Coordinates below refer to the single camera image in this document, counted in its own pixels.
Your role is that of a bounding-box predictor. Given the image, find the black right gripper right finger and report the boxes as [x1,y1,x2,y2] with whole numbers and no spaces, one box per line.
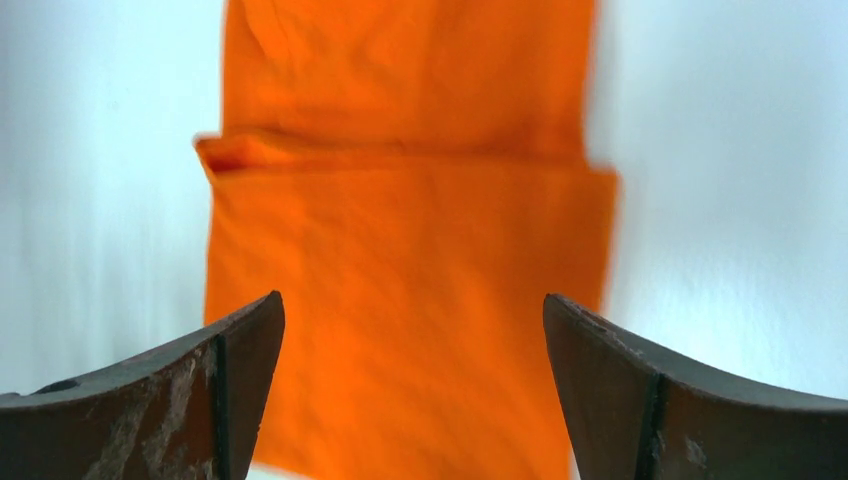
[543,295,847,480]

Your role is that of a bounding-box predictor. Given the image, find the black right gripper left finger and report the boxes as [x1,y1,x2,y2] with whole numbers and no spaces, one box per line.
[1,292,285,479]

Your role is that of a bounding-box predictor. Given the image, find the orange t-shirt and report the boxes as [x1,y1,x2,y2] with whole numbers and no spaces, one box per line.
[196,0,616,479]

